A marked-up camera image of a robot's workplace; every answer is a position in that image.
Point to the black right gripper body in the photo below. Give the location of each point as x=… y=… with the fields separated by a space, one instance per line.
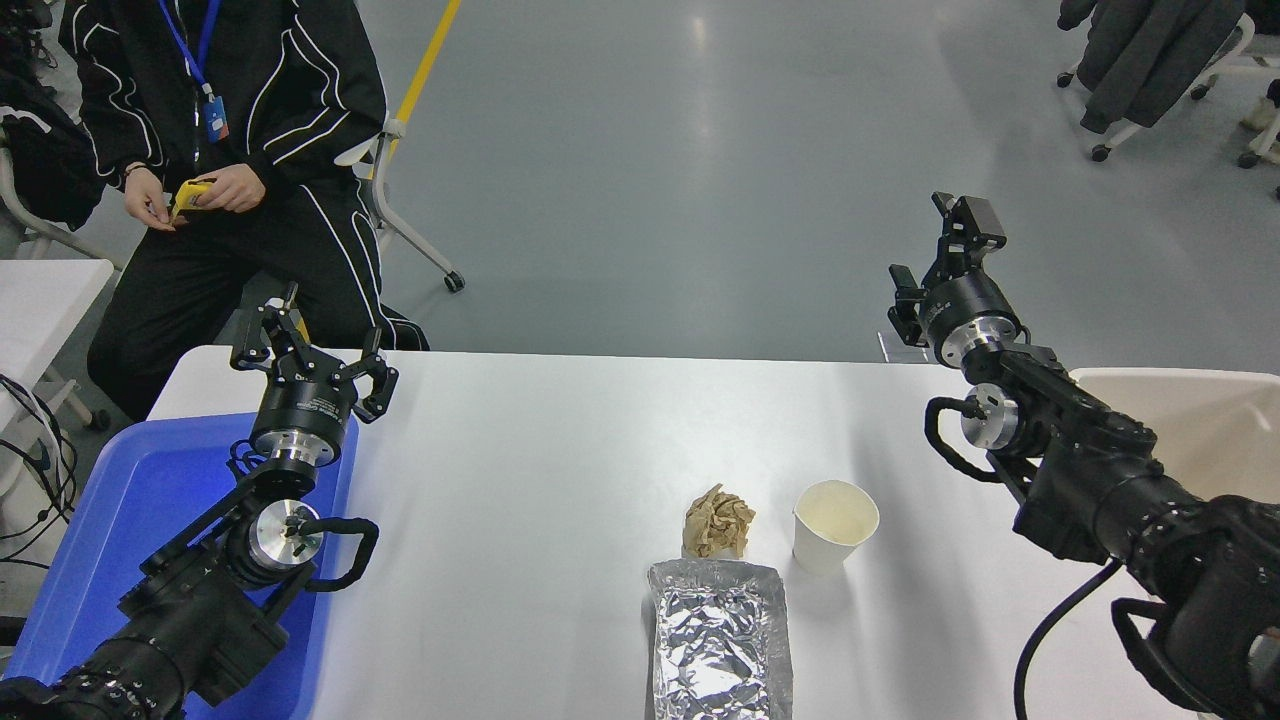
x=965 y=300

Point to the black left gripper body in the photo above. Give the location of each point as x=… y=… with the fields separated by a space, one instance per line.
x=305 y=405

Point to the small yellow object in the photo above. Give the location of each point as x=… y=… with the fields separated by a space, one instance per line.
x=188 y=193

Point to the white paper cup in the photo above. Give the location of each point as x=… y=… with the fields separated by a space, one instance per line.
x=825 y=545

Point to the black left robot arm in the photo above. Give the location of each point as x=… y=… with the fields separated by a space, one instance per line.
x=180 y=620

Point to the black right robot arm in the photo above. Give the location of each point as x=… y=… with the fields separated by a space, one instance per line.
x=1110 y=470

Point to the crumpled tan paper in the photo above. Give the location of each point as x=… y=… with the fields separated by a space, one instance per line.
x=718 y=525

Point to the person's left hand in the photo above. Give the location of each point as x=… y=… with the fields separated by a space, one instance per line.
x=235 y=188

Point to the person's right hand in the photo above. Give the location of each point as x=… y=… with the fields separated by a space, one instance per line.
x=148 y=200

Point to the metal floor plate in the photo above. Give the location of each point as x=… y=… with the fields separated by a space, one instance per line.
x=890 y=352

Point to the white wheeled chair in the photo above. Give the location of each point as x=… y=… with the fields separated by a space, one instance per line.
x=1228 y=57
x=400 y=230
x=1262 y=135

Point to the blue plastic tray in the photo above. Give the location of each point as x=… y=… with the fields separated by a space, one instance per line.
x=130 y=500

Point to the person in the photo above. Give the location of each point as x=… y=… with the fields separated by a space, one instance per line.
x=300 y=100
x=1264 y=14
x=45 y=160

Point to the white side table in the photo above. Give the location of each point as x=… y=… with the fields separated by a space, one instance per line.
x=40 y=310

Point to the dark grey coat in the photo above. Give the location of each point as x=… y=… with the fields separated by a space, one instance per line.
x=1150 y=50

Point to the large pale bin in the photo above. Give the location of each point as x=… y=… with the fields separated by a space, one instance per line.
x=1200 y=420

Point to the silver foil tray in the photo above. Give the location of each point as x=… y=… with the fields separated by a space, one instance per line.
x=720 y=640

